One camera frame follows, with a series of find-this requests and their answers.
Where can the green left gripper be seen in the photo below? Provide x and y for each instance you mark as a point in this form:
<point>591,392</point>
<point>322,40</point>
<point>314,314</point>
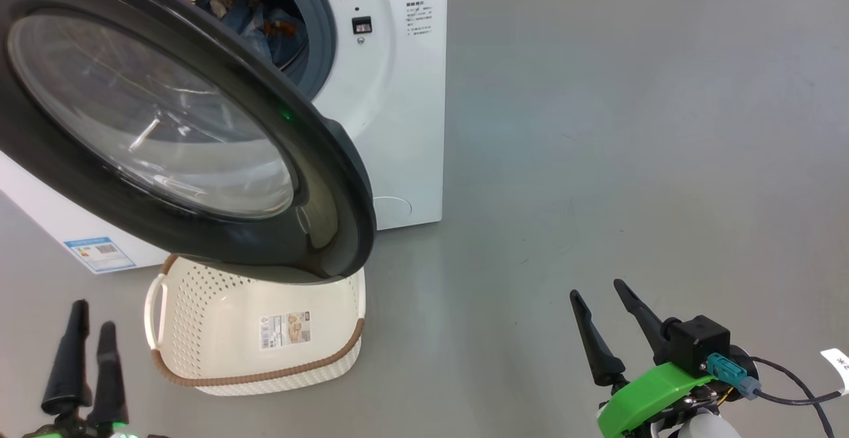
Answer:
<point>99,433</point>

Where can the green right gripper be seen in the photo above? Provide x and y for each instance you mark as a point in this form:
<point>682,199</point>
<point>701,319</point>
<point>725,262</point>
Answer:
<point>643,398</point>

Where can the black glass washing machine door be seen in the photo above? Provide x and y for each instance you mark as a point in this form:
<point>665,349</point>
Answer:
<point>146,113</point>

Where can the blue bear print clothing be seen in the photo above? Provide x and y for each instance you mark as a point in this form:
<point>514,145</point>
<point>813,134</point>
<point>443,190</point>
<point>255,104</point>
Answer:
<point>259,20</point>

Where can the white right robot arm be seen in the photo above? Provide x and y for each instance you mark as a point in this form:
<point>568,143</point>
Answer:
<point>703,428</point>

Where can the cream perforated laundry basket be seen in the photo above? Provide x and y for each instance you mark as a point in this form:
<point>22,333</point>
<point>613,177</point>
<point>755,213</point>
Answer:
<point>219,332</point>

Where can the basket product label sticker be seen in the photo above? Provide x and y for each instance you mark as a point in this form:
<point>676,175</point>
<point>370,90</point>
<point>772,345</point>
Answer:
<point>285,330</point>

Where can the white front-load washing machine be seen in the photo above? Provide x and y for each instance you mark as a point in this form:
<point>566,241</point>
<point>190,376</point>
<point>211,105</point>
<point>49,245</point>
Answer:
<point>404,126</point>

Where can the blue energy label sticker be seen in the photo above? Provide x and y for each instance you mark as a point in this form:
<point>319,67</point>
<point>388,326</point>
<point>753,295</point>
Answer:
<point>99,254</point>

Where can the small printed text label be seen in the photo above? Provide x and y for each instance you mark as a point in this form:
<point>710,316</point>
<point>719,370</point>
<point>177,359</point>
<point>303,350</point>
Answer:
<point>420,18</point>

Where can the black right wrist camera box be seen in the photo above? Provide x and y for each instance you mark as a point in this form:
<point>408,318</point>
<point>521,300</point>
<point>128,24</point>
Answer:
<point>696,345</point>

